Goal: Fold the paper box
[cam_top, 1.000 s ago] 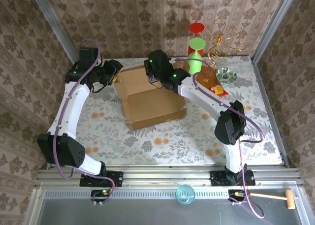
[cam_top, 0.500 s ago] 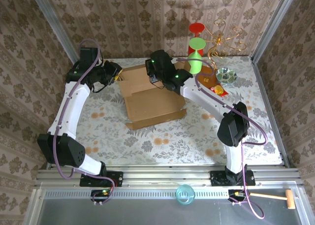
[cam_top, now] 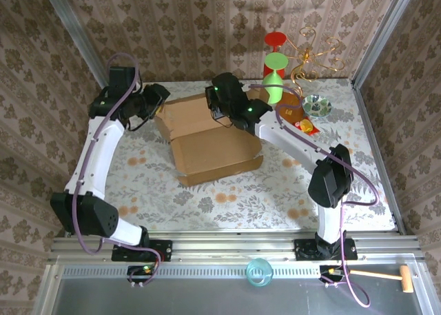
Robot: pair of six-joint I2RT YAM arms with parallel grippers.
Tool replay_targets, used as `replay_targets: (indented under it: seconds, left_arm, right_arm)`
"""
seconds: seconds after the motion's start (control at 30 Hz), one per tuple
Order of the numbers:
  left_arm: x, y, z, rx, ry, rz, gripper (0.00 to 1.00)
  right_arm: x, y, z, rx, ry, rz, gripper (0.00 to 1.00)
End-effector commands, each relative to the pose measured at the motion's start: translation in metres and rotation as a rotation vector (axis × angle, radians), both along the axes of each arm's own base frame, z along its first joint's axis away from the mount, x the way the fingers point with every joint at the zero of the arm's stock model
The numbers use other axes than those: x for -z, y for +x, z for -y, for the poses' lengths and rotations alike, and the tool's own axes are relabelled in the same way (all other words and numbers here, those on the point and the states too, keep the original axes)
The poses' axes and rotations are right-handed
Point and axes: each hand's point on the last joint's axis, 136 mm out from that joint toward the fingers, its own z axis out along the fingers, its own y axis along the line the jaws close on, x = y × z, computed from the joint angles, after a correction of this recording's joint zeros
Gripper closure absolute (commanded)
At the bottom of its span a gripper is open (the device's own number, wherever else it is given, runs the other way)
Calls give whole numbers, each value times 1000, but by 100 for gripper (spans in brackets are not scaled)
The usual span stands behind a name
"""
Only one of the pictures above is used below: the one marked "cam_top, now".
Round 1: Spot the green patterned ceramic bowl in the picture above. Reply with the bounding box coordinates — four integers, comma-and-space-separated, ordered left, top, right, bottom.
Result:
302, 93, 333, 118

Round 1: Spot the green plastic goblet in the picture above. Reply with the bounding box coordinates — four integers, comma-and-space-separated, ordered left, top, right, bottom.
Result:
261, 52, 289, 105

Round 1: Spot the wooden mallet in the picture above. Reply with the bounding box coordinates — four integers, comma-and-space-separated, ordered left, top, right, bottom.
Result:
349, 265, 413, 294

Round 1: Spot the brown cardboard box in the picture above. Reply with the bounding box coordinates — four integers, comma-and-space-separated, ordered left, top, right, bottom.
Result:
154, 87, 271, 187

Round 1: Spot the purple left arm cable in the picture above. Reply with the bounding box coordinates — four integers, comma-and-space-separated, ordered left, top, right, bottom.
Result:
74, 52, 163, 288

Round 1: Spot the aluminium mounting rail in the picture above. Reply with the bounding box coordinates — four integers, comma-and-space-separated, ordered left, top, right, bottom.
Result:
48, 234, 423, 265

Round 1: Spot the grey metal tray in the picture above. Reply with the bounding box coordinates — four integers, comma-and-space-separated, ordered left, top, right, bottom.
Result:
34, 259, 435, 315

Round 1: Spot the teal glass cup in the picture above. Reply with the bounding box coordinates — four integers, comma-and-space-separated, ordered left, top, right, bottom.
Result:
245, 258, 274, 288

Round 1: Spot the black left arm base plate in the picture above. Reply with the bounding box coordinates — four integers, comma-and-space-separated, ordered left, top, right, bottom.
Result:
112, 239, 173, 262

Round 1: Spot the red and yellow snack packet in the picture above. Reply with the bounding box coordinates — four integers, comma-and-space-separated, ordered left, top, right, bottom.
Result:
292, 118, 321, 136

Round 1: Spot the gold wire stand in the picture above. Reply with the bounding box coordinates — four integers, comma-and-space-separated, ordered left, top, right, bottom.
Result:
288, 26, 346, 95

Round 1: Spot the aluminium frame post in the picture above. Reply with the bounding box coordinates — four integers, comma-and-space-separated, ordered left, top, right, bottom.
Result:
37, 0, 111, 88
351, 0, 421, 88

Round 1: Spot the small black electronics board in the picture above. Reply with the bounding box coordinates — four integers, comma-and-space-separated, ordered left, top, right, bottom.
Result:
127, 265, 156, 283
319, 265, 345, 283

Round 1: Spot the grey slotted cable duct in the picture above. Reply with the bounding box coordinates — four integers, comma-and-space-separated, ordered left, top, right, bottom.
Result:
61, 263, 420, 278

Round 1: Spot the aluminium table edge rail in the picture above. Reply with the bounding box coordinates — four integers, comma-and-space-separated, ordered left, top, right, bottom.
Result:
350, 79, 407, 236

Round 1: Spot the red plastic goblet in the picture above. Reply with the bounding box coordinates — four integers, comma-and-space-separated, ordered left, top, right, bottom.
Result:
263, 32, 289, 80

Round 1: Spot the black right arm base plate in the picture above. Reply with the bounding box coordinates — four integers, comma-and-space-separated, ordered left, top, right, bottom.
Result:
294, 238, 359, 261

